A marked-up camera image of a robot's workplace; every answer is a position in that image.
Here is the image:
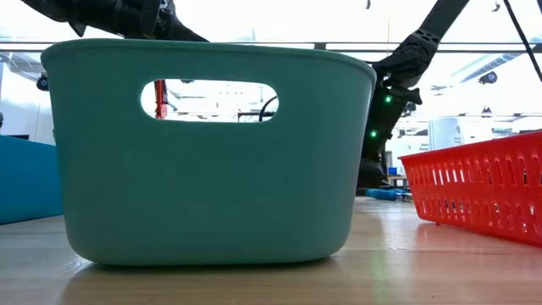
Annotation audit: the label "white background panel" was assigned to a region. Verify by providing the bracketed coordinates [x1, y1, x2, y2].
[427, 117, 495, 152]

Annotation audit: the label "dark blue plastic bin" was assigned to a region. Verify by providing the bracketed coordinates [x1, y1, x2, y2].
[0, 134, 65, 226]

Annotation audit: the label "blue-handled pliers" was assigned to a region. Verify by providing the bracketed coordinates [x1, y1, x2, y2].
[365, 187, 412, 202]

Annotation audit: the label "red perforated plastic basket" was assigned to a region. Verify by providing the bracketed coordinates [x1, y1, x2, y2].
[397, 130, 542, 248]

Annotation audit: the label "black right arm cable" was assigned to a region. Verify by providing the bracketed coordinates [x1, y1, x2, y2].
[502, 0, 542, 82]

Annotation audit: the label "black background equipment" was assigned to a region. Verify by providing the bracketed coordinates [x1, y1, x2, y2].
[357, 158, 387, 196]

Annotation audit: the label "green plastic bin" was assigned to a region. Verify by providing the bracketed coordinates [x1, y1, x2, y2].
[40, 37, 378, 267]

